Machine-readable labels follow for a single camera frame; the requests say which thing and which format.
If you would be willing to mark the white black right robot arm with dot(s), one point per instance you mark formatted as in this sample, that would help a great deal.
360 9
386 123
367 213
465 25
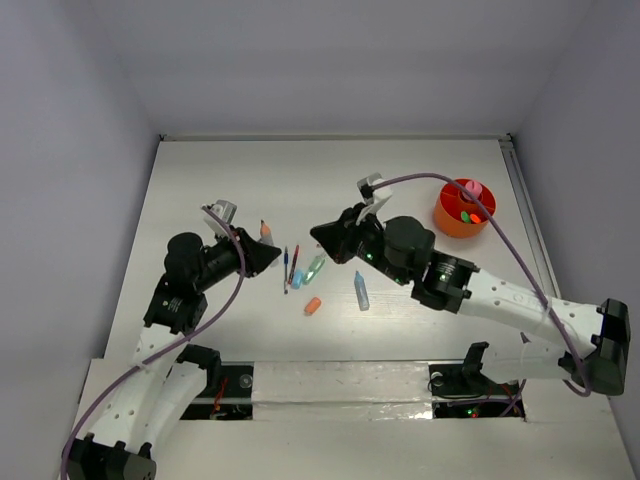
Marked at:
584 343

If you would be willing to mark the blue ballpoint pen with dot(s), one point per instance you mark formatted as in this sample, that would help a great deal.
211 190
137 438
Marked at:
286 270

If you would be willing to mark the red gel pen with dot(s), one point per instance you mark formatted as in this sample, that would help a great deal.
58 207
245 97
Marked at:
293 264

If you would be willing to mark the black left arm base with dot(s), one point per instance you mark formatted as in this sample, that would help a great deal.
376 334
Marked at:
229 400

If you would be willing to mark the light blue marker cap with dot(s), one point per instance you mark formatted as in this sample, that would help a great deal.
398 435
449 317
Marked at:
297 279

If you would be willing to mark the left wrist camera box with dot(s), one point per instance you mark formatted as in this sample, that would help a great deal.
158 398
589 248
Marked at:
223 210

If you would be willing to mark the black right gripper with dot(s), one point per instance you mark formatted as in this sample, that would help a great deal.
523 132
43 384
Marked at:
337 236

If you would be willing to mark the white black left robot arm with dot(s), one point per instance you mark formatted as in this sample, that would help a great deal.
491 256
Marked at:
167 370

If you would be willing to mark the orange marker cap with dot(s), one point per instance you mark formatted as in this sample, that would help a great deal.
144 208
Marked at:
312 306

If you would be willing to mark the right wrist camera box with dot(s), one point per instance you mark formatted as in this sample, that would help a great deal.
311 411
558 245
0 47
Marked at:
373 194

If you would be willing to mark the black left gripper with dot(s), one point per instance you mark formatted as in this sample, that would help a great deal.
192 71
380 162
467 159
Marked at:
257 254

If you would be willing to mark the orange round organizer container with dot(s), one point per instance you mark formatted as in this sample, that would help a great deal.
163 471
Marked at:
451 203

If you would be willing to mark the blue tip clear highlighter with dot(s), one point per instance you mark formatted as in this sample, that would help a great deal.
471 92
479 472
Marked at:
361 292

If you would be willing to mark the orange tip clear highlighter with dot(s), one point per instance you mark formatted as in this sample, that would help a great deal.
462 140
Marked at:
267 239

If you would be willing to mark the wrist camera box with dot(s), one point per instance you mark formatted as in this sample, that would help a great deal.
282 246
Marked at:
373 194
223 210

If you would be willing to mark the mint green highlighter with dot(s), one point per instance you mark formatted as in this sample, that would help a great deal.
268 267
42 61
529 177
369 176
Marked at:
314 267

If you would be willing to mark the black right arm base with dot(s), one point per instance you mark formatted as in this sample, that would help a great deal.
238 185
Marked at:
460 390

